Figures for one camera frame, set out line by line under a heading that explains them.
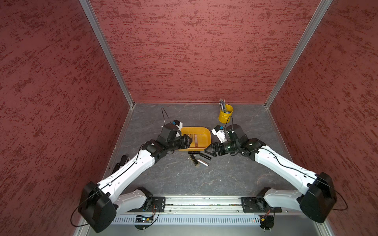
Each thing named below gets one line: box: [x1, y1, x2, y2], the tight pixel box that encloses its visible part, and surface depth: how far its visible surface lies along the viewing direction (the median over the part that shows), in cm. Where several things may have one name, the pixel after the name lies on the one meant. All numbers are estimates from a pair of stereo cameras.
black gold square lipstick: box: [189, 153, 200, 167], surface depth 91 cm
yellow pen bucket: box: [218, 104, 234, 124], surface depth 106 cm
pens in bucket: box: [218, 98, 226, 114], surface depth 102 cm
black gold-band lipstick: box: [188, 150, 201, 155], surface depth 94 cm
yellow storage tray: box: [178, 126, 212, 152], surface depth 102 cm
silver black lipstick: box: [196, 158, 210, 167], surface depth 89 cm
